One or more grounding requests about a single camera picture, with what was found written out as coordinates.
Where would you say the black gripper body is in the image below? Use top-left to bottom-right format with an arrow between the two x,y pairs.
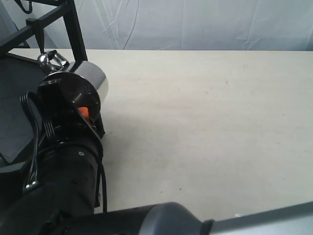
37,107 -> 104,157

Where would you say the stainless steel mug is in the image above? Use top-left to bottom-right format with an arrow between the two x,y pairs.
37,50 -> 109,113

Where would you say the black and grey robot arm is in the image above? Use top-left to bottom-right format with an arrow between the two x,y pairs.
0,78 -> 313,235

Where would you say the black tiered shelf rack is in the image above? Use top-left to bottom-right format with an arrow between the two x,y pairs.
0,0 -> 88,172

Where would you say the black metal hook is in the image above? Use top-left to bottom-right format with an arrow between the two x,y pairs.
26,18 -> 53,60
14,0 -> 32,13

